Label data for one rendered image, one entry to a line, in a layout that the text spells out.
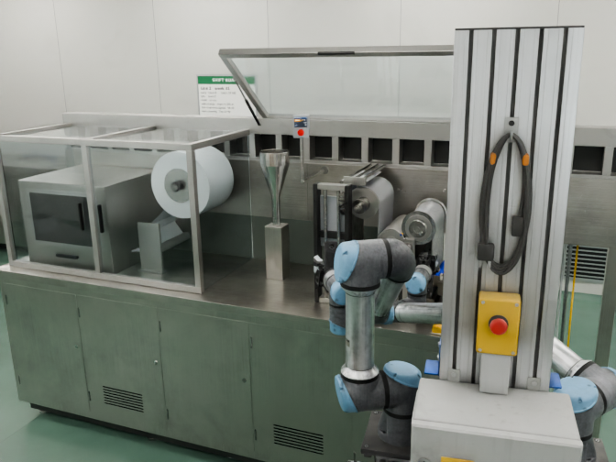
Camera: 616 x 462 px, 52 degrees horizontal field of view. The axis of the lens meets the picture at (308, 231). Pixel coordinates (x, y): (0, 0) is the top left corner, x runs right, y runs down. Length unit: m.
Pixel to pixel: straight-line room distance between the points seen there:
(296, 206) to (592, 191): 1.39
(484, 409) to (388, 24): 4.28
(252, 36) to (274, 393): 3.68
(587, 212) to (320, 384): 1.38
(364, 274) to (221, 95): 4.42
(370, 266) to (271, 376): 1.28
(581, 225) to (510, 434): 1.72
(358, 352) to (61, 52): 5.72
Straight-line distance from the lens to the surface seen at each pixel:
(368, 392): 1.95
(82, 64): 6.98
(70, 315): 3.51
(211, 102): 6.11
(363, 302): 1.83
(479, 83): 1.39
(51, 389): 3.84
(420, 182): 3.04
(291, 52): 2.75
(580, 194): 2.97
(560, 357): 2.16
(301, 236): 3.31
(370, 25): 5.48
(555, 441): 1.43
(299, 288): 3.02
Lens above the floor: 2.00
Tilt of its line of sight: 16 degrees down
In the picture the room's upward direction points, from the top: 1 degrees counter-clockwise
